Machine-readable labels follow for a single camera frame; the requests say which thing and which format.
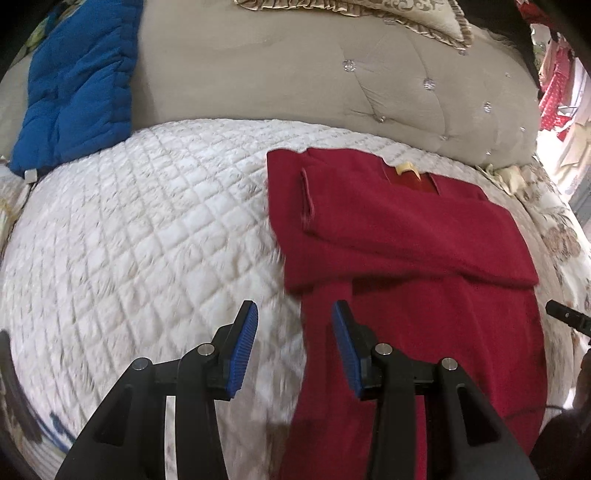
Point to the beige tufted sofa backrest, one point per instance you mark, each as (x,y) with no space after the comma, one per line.
(277,78)

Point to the blue quilted cushion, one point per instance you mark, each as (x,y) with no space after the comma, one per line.
(78,83)

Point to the pale fringed floral pillow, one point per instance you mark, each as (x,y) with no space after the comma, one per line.
(9,203)

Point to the black cloth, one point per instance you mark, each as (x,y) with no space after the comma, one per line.
(508,27)

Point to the white hanging garment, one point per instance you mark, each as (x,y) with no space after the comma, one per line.
(575,152)

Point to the red polka dot dress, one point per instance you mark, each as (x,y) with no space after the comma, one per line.
(556,92)

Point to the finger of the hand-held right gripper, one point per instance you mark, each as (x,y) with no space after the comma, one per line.
(568,316)

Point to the crumpled cream cloth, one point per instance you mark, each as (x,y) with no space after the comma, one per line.
(508,177)

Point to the floral frilled pillow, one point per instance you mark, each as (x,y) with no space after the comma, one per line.
(415,14)

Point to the floral sofa armrest cushion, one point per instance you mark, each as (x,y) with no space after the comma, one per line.
(554,230)

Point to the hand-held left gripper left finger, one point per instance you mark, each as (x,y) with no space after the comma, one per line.
(242,341)

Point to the white quilted sofa cover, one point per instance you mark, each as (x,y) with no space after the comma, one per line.
(138,230)

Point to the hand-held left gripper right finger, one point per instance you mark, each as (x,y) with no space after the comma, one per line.
(346,346)

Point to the red sweater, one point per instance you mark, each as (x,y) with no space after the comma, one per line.
(392,230)

